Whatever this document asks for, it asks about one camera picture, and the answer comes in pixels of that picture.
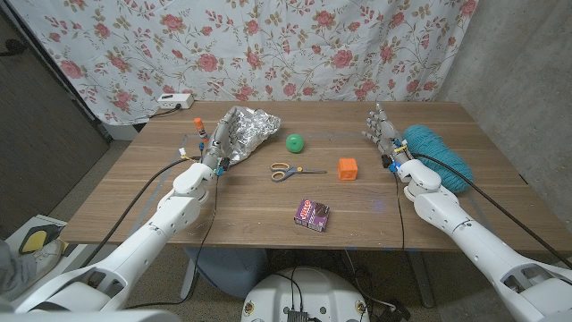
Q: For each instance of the blue grey chair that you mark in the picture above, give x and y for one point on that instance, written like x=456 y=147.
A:
x=228 y=270

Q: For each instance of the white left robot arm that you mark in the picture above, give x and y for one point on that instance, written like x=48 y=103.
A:
x=147 y=232

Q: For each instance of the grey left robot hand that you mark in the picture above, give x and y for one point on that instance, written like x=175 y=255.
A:
x=219 y=147

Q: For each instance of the white floor board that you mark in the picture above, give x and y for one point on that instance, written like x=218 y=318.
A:
x=71 y=259

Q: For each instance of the black power adapter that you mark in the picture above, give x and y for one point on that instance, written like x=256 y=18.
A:
x=395 y=313

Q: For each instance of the purple pudding mix box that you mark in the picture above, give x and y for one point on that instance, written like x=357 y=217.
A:
x=312 y=215

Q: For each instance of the floral print curtain backdrop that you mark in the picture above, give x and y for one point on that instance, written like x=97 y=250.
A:
x=250 y=44

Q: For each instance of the white sneaker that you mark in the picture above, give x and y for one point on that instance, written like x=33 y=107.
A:
x=47 y=257

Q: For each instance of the black backdrop stand pole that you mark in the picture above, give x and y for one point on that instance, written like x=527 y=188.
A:
x=50 y=67

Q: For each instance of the grey trouser leg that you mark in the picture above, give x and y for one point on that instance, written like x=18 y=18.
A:
x=15 y=273

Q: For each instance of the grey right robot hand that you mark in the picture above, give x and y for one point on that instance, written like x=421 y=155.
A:
x=389 y=136

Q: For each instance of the grey table leg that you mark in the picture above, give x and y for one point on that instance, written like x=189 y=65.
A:
x=421 y=279

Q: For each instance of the orange block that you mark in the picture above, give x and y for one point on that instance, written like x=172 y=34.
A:
x=347 y=169

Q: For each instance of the aluminum foil sheet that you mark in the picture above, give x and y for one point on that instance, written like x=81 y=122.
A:
x=254 y=127

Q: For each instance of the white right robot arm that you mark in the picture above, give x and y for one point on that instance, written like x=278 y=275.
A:
x=469 y=232

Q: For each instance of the white power strip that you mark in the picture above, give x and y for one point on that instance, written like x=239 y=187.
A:
x=175 y=101

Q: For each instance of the yellow black foot pedal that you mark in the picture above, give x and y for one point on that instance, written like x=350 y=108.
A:
x=36 y=237

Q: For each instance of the green ball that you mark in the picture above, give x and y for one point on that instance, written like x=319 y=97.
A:
x=295 y=143

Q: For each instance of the orange capped glue stick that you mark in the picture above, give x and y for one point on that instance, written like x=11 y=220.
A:
x=200 y=129

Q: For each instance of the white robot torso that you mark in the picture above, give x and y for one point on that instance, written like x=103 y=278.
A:
x=308 y=295

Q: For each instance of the teal yarn skein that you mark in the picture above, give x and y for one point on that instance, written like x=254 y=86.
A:
x=440 y=152

